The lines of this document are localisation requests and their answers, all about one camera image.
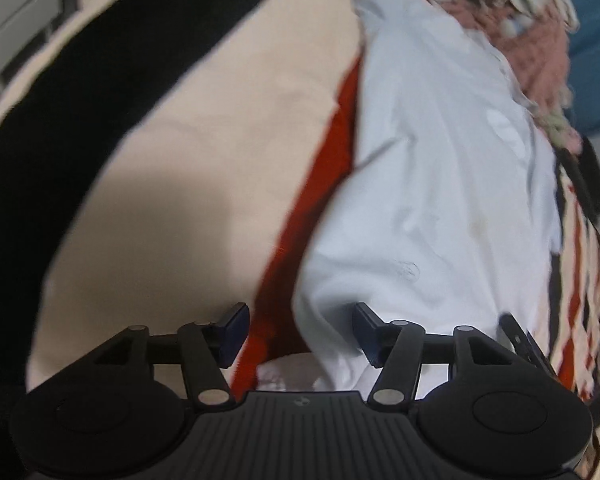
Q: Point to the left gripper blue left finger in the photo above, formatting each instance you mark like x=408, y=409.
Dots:
x=206, y=350

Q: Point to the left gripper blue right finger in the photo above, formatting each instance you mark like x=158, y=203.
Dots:
x=393, y=348

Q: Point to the white polo shirt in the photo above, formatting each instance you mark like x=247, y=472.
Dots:
x=448, y=216

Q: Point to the black armchair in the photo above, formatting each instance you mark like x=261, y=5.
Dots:
x=584, y=172

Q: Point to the striped fleece blanket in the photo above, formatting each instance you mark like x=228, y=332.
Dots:
x=164, y=160

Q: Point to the green patterned blanket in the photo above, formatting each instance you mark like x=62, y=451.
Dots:
x=559, y=132

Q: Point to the pink fluffy blanket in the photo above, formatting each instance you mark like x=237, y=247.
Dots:
x=536, y=48

